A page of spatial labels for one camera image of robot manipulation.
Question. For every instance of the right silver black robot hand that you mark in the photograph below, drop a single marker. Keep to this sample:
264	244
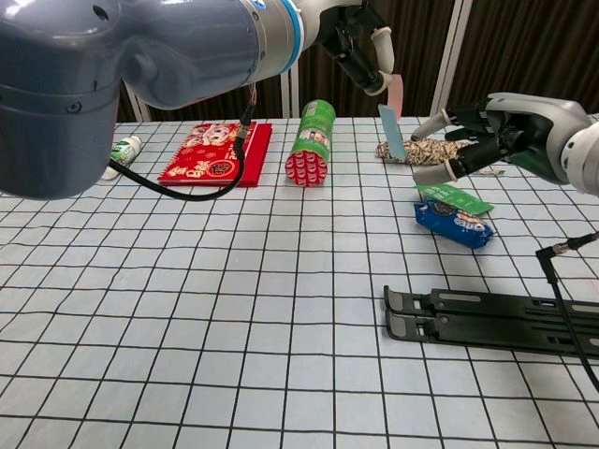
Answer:
529	131

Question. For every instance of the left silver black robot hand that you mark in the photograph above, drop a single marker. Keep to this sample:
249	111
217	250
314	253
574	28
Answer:
355	51

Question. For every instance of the light blue card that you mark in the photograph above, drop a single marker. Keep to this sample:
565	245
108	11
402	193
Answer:
392	135

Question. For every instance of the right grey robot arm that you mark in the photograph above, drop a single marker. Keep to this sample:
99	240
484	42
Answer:
585	159

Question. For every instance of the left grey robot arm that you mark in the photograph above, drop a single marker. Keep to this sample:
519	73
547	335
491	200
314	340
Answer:
140	37

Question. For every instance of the green packet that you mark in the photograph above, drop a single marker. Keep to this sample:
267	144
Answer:
456	196

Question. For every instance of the green chips can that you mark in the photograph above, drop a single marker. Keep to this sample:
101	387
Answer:
311	145

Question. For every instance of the blue cookie packet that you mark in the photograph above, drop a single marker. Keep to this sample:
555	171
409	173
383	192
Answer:
456	224

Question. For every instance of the red spiral calendar notebook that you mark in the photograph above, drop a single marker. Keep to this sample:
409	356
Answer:
206	156

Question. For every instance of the black folding stand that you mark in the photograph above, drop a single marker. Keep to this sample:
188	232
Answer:
486	322

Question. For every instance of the white green plastic bottle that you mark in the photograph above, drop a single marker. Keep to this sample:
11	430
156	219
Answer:
124	152

